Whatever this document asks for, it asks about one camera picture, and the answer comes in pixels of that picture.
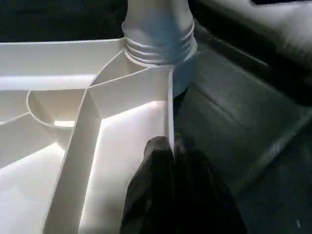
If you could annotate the white plastic table top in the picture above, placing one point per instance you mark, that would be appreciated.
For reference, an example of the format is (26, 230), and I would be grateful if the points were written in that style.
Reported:
(73, 126)

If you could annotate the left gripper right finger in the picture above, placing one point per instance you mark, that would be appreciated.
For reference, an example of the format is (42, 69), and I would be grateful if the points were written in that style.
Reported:
(204, 200)

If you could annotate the black work mat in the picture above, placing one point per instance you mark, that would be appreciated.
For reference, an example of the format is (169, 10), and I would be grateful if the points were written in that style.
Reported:
(243, 126)

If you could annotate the white plastic table leg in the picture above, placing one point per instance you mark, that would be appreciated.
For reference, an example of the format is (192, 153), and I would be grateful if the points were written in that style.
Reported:
(158, 34)

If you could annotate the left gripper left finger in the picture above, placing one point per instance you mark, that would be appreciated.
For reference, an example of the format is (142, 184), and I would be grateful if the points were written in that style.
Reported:
(148, 195)

